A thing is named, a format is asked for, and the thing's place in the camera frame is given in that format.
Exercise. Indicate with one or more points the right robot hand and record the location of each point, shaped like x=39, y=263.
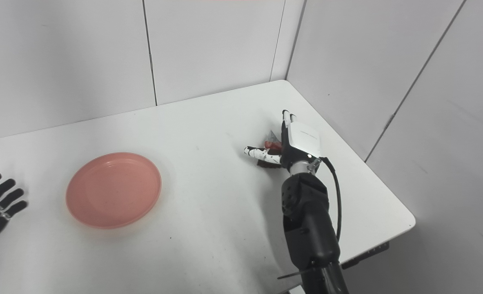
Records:
x=298, y=143

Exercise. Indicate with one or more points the chocolate cake slice with fruit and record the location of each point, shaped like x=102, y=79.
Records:
x=270, y=152

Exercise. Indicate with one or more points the pink plate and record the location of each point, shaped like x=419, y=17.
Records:
x=113, y=190

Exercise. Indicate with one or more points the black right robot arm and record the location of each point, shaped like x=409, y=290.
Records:
x=310, y=228

